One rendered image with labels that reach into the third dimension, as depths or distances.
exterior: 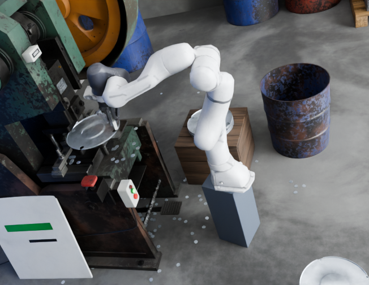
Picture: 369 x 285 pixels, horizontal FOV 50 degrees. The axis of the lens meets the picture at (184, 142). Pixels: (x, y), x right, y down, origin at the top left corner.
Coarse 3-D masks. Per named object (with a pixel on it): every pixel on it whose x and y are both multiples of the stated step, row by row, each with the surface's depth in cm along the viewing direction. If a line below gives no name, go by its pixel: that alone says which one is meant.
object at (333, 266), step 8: (312, 264) 178; (320, 264) 177; (328, 264) 176; (336, 264) 176; (344, 264) 175; (352, 264) 174; (304, 272) 177; (312, 272) 176; (320, 272) 175; (328, 272) 174; (336, 272) 173; (344, 272) 172; (352, 272) 171; (360, 272) 170; (304, 280) 174; (312, 280) 173; (320, 280) 172; (328, 280) 170; (336, 280) 169; (344, 280) 168; (352, 280) 168; (360, 280) 167; (368, 280) 166
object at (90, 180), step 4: (84, 176) 182; (88, 176) 182; (92, 176) 181; (96, 176) 180; (84, 180) 180; (88, 180) 180; (92, 180) 179; (96, 180) 180; (84, 184) 178; (88, 184) 178; (92, 184) 178
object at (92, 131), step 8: (88, 120) 214; (96, 120) 212; (72, 128) 212; (80, 128) 210; (88, 128) 207; (96, 128) 205; (104, 128) 204; (112, 128) 202; (72, 136) 207; (80, 136) 205; (88, 136) 202; (96, 136) 201; (104, 136) 199; (112, 136) 197; (72, 144) 201; (80, 144) 199; (88, 144) 197; (96, 144) 195
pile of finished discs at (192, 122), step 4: (196, 112) 261; (200, 112) 260; (228, 112) 253; (192, 116) 259; (196, 116) 258; (228, 116) 249; (232, 116) 247; (188, 120) 257; (192, 120) 256; (196, 120) 255; (228, 120) 246; (232, 120) 246; (188, 124) 254; (192, 124) 253; (196, 124) 251; (228, 124) 243; (232, 124) 247; (188, 128) 250; (192, 128) 249; (228, 128) 243; (192, 132) 246; (228, 132) 244; (192, 136) 250
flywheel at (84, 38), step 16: (64, 0) 197; (80, 0) 198; (96, 0) 196; (112, 0) 191; (64, 16) 202; (96, 16) 202; (112, 16) 196; (80, 32) 210; (96, 32) 208; (112, 32) 202; (80, 48) 217; (96, 48) 212; (112, 48) 209
